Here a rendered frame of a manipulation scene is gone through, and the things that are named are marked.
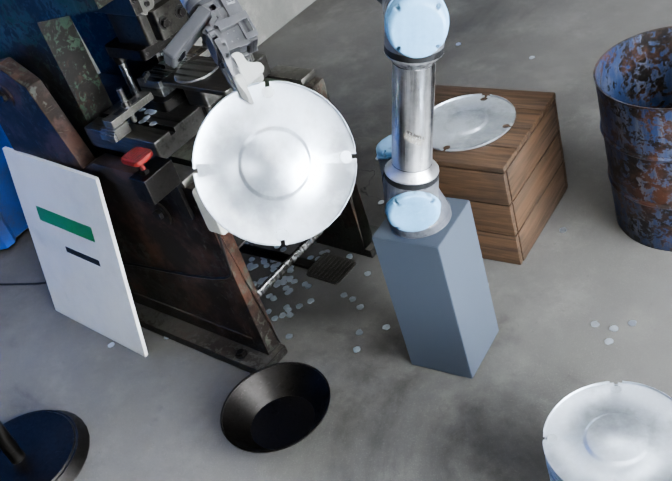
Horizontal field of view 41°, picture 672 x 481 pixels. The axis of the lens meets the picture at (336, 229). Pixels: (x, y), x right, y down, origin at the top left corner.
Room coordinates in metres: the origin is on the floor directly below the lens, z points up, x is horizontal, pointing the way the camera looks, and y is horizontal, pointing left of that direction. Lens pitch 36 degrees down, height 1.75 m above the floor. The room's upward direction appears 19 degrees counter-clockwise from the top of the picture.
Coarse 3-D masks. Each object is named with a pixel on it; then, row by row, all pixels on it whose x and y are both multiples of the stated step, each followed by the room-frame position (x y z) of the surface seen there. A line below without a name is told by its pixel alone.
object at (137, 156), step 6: (132, 150) 1.95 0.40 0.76; (138, 150) 1.94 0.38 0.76; (144, 150) 1.93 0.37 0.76; (150, 150) 1.92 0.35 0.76; (126, 156) 1.92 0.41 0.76; (132, 156) 1.91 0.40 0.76; (138, 156) 1.90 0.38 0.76; (144, 156) 1.90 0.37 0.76; (150, 156) 1.90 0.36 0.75; (126, 162) 1.90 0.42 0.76; (132, 162) 1.89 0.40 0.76; (138, 162) 1.88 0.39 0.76; (144, 162) 1.89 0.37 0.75; (144, 168) 1.92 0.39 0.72
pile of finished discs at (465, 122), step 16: (464, 96) 2.37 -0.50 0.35; (480, 96) 2.34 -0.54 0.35; (496, 96) 2.30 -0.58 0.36; (448, 112) 2.31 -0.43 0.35; (464, 112) 2.27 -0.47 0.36; (480, 112) 2.24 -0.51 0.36; (496, 112) 2.22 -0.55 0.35; (512, 112) 2.20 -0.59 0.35; (448, 128) 2.22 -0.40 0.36; (464, 128) 2.19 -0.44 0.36; (480, 128) 2.17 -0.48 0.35; (496, 128) 2.14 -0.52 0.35; (448, 144) 2.15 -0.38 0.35; (464, 144) 2.12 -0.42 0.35; (480, 144) 2.09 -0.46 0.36
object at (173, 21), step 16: (144, 0) 2.21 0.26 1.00; (160, 0) 2.25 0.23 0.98; (176, 0) 2.25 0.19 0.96; (112, 16) 2.28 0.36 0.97; (128, 16) 2.23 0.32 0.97; (144, 16) 2.21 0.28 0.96; (160, 16) 2.20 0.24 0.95; (176, 16) 2.23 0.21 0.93; (128, 32) 2.25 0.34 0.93; (144, 32) 2.20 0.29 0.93; (160, 32) 2.20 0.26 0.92
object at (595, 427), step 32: (608, 384) 1.24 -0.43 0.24; (640, 384) 1.21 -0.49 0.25; (576, 416) 1.19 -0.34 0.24; (608, 416) 1.16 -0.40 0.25; (640, 416) 1.14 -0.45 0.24; (544, 448) 1.14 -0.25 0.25; (576, 448) 1.12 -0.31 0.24; (608, 448) 1.09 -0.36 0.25; (640, 448) 1.07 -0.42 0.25; (576, 480) 1.05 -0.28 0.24; (608, 480) 1.03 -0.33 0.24; (640, 480) 1.00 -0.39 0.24
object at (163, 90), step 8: (192, 56) 2.32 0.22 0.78; (160, 64) 2.34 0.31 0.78; (152, 72) 2.30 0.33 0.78; (160, 72) 2.28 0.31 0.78; (168, 72) 2.27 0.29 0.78; (152, 80) 2.25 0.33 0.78; (160, 80) 2.23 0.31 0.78; (144, 88) 2.28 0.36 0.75; (152, 88) 2.25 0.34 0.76; (160, 88) 2.23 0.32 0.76; (168, 88) 2.24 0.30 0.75; (160, 96) 2.24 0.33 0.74
